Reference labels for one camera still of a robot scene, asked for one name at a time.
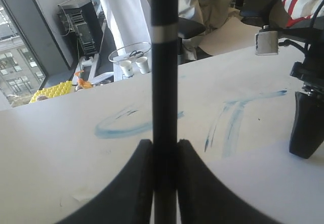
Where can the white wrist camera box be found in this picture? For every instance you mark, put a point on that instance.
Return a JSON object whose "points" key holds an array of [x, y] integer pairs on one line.
{"points": [[266, 42]]}

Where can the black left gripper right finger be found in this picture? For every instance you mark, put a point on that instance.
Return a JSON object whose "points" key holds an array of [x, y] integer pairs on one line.
{"points": [[203, 198]]}

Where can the black computer tower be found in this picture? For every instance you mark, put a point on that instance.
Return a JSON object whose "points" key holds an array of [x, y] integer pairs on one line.
{"points": [[79, 17]]}

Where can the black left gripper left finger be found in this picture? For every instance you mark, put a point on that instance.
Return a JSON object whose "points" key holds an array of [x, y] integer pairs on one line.
{"points": [[128, 198]]}

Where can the white paper cup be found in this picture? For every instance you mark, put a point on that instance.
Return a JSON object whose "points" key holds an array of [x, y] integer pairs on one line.
{"points": [[143, 65], [127, 68]]}

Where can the glass bowl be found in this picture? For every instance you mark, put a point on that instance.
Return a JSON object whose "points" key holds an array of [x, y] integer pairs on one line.
{"points": [[130, 52]]}

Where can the black paintbrush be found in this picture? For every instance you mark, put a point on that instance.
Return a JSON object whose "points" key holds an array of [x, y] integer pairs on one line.
{"points": [[164, 38]]}

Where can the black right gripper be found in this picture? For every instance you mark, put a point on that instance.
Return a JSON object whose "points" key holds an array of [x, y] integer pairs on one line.
{"points": [[307, 131]]}

